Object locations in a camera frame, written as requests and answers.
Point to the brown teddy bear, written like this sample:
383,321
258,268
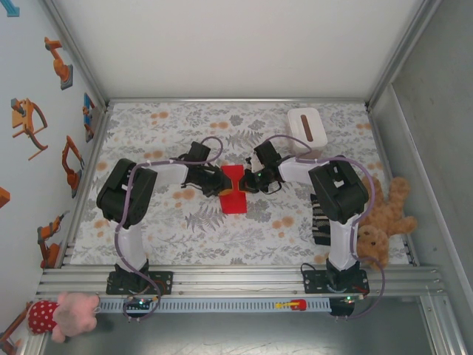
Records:
391,214

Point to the pink plush pig toy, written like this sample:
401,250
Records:
74,314

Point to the white tissue box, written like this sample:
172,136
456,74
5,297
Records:
306,129

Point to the aluminium frame post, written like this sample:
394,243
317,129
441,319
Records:
77,55
404,55

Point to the floral table cloth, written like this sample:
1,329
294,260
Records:
184,240

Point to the orange grey gripper sticker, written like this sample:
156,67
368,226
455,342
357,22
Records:
26,122

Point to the red cloth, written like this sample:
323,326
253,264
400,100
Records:
233,205

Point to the small circuit board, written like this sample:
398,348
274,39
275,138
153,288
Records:
349,299
140,303

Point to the orange block wall sticker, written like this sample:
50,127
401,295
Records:
3,197

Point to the black white striped cloth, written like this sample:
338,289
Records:
320,225

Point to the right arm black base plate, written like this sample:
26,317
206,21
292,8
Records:
310,283

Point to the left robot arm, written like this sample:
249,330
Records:
125,196

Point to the wide aluminium frame rail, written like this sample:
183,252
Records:
236,281

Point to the red yellow toy tool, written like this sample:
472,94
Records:
293,304

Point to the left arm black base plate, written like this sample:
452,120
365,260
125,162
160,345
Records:
166,283

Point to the blue orange wall sticker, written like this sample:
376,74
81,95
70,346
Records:
88,114

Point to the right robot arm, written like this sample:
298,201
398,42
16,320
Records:
340,192

